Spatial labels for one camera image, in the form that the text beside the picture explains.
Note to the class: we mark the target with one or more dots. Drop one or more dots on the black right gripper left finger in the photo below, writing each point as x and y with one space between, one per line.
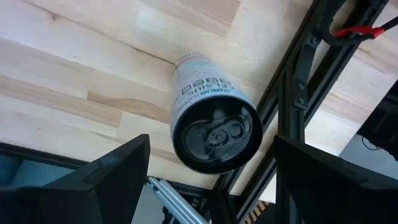
77 202

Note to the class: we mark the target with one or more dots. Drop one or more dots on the black table rig frame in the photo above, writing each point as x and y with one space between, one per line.
290 109

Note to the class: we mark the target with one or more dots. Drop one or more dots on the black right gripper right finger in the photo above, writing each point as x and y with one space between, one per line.
342 202

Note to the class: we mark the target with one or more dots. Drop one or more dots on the silver aluminium rail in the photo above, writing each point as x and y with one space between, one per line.
174 202

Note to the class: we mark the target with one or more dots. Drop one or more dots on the pale can black lid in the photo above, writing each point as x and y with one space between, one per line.
214 124

